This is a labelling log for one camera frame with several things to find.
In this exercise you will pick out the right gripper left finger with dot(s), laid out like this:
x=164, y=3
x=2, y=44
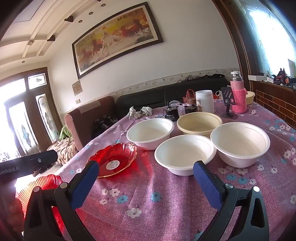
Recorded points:
x=40, y=223

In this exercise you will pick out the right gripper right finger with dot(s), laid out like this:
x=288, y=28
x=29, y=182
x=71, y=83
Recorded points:
x=252, y=221

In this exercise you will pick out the small red glass plate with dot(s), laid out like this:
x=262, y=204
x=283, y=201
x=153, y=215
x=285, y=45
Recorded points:
x=114, y=158

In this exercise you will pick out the white bowl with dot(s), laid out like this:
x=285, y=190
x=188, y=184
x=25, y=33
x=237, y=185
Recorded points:
x=240, y=144
x=149, y=134
x=178, y=154

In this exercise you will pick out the beige bowl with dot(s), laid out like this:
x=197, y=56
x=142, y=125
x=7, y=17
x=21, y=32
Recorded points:
x=199, y=123

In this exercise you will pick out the left hand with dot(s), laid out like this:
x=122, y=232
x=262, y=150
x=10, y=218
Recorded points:
x=13, y=213

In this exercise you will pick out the large red ribbed plate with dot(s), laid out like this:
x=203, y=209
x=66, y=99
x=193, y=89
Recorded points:
x=50, y=181

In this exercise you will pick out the patterned sofa blanket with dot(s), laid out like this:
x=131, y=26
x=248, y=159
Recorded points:
x=66, y=150

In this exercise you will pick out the wooden glass door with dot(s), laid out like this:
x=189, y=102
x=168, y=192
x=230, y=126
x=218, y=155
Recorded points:
x=29, y=119

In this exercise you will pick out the green pillow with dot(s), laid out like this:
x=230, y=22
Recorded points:
x=65, y=133

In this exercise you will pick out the brown armchair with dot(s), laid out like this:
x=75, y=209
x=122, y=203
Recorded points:
x=81, y=120

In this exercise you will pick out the purple floral tablecloth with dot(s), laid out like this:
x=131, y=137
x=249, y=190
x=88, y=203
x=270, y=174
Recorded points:
x=147, y=202

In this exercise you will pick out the black phone stand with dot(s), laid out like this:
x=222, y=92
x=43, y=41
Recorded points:
x=228, y=99

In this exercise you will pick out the beige basin behind thermos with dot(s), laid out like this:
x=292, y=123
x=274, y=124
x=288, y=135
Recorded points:
x=250, y=97

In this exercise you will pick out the black jar with gear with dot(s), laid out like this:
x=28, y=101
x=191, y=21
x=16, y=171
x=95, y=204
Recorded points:
x=192, y=108

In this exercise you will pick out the red plastic bag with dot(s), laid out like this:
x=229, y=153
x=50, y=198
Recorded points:
x=190, y=97

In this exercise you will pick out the pink thermos bottle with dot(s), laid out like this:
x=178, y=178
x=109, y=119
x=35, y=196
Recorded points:
x=239, y=92

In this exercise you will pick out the black leather sofa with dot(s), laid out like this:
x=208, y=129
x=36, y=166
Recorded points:
x=160, y=96

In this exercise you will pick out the framed horse painting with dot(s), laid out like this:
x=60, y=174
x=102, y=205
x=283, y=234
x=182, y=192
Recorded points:
x=127, y=31

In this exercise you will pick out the small wall plaque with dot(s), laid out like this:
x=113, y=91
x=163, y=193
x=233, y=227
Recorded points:
x=77, y=88

